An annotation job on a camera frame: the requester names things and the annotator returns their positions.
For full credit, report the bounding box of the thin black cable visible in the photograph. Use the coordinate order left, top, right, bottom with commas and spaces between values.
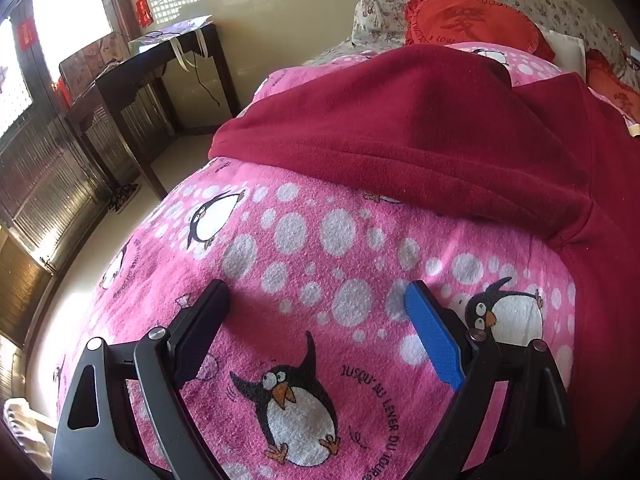
194, 55, 221, 108

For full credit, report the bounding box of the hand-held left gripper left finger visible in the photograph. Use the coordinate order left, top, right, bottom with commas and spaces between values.
50, 279, 232, 480

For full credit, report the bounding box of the dark wooden table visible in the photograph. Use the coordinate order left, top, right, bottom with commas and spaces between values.
65, 24, 242, 201

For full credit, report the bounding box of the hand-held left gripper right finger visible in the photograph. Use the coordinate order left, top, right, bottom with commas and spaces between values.
404, 280, 576, 480

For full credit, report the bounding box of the white plastic chair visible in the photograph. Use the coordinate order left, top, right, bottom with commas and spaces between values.
2, 397, 56, 478

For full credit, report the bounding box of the white pillow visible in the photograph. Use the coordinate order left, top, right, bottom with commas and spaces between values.
540, 29, 586, 73

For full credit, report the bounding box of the cardboard box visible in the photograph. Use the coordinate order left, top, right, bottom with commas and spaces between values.
59, 31, 132, 101

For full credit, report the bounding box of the large red heart cushion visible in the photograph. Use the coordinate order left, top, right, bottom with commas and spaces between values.
404, 0, 557, 61

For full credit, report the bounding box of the dark red sweater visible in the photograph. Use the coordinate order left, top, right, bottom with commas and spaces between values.
209, 44, 640, 480

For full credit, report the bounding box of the white paper bag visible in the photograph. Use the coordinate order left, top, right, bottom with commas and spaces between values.
129, 15, 213, 72

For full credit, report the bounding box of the pair of slippers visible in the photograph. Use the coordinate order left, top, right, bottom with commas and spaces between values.
107, 182, 142, 213

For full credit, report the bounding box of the small red heart cushion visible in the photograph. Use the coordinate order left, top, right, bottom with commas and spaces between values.
585, 50, 640, 126

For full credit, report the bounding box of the floral bed sheet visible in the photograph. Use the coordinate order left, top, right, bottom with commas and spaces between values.
304, 0, 426, 67

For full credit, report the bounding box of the pink penguin print blanket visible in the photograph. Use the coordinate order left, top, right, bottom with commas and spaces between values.
52, 40, 581, 480

